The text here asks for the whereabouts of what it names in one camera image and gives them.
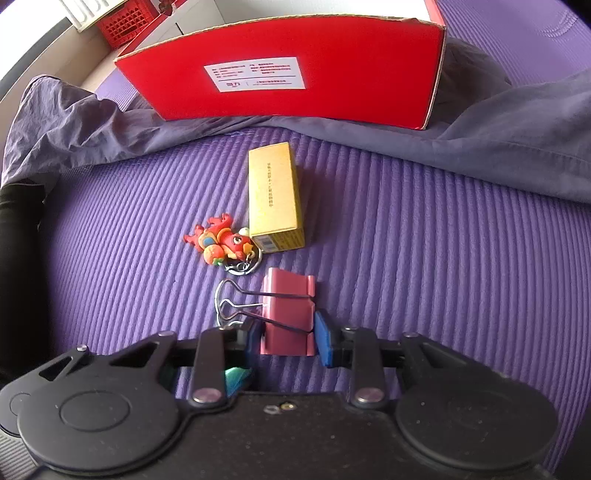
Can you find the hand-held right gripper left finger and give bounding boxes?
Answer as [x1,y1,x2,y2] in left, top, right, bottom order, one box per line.
[108,318,265,408]

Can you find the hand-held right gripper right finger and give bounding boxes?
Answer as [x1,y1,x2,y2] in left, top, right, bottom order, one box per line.
[314,309,485,409]

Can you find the pink binder clip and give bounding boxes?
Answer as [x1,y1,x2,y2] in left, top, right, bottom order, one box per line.
[215,269,319,357]

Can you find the red cardboard box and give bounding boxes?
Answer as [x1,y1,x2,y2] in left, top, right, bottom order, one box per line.
[113,0,448,131]

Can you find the purple ribbed mat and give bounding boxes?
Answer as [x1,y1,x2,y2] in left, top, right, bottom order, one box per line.
[41,0,591,464]

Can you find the small yellow box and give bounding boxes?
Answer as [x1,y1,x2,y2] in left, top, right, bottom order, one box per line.
[248,142,306,253]

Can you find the person's left leg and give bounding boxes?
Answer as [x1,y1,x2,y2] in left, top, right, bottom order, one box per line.
[0,184,48,384]

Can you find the grey cloth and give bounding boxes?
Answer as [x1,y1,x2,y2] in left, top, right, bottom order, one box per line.
[2,39,591,204]

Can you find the red plastic crate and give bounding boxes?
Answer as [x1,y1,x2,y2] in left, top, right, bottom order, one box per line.
[97,4,155,51]

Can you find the white carton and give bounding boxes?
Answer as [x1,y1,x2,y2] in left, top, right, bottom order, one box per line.
[60,0,129,33]

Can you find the red dragon keychain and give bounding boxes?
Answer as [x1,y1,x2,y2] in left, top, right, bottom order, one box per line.
[183,213,265,278]

